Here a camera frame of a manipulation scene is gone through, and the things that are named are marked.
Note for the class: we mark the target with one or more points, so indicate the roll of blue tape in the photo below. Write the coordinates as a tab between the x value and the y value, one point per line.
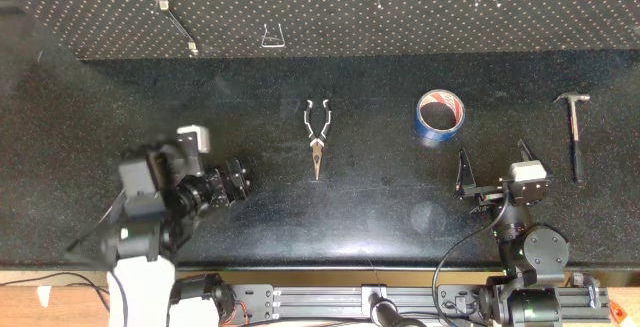
430	129

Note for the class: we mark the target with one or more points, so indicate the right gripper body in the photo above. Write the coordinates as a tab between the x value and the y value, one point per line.
480	193

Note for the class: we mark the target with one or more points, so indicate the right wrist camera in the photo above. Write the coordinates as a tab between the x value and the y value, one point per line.
527	171

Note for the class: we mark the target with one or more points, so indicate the hammer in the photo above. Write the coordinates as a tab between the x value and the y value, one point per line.
576	137

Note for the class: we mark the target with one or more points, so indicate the mounting rail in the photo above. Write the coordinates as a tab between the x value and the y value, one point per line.
320	302

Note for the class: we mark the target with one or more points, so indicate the wrench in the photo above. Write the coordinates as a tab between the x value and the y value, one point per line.
176	24

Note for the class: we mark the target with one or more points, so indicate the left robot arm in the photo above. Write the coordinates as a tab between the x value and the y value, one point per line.
145	287

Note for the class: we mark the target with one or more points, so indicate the black pegboard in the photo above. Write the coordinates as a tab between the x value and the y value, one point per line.
325	12

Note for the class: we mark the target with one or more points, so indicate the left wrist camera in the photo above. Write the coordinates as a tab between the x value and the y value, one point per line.
196	138

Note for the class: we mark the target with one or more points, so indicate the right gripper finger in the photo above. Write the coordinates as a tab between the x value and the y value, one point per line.
529	153
465	174

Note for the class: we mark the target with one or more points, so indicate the black and white pliers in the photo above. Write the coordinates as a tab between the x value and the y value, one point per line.
317	154

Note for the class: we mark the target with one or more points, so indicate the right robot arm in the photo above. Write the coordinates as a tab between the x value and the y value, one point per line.
542	254

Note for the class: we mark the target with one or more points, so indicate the small orange plastic piece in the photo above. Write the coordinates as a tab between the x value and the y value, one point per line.
619	313

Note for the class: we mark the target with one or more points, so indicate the white paper scrap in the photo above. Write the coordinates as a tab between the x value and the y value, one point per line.
44	294

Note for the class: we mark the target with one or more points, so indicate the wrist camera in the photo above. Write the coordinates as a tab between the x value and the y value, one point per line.
196	138
527	171

